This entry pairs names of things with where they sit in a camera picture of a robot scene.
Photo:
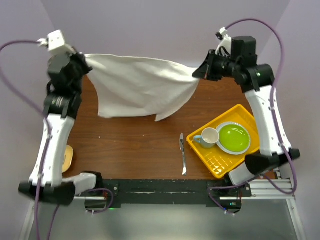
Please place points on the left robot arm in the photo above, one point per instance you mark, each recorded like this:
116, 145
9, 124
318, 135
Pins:
61, 105

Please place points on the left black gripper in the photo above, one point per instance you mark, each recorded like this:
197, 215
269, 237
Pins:
81, 58

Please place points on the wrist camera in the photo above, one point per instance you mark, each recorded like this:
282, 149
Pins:
225, 40
55, 43

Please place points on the aluminium table frame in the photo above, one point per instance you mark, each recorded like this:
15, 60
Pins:
269, 214

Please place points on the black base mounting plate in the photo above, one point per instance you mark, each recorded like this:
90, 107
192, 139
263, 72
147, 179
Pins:
167, 192

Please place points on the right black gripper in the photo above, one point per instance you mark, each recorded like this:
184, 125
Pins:
205, 71

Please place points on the yellow plastic tray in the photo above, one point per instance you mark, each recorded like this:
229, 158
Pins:
217, 161

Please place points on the white cloth napkin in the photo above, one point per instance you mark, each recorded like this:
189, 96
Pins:
130, 86

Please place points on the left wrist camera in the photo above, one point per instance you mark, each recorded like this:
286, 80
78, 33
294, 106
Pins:
55, 43

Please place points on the tan wooden plate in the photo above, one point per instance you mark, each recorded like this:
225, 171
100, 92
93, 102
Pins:
68, 157

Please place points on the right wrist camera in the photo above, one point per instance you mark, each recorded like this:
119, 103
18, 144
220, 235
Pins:
225, 40

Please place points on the silver table knife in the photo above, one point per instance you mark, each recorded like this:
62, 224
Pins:
181, 146

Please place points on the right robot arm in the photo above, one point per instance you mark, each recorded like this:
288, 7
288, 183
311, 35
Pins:
236, 58

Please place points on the green plate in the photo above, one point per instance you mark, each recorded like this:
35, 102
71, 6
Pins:
234, 139

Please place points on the light blue mug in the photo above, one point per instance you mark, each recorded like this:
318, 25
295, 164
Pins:
208, 138

